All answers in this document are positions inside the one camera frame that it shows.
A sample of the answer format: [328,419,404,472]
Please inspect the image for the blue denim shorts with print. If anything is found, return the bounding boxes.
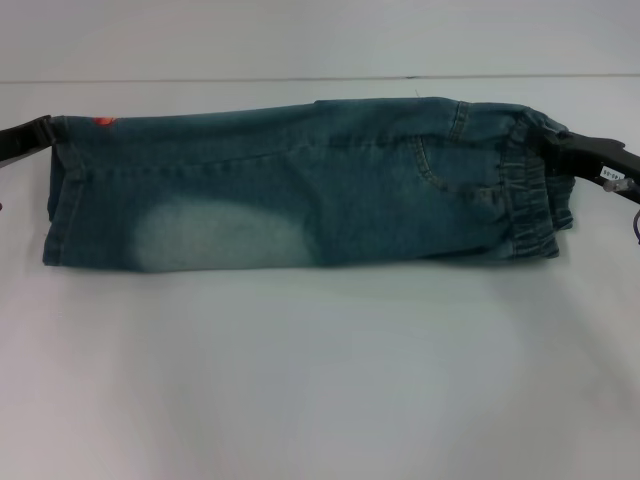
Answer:
[42,94,576,276]

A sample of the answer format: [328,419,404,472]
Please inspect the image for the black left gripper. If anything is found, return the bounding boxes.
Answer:
[0,114,70,172]

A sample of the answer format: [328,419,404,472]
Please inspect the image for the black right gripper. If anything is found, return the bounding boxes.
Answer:
[541,127,640,205]

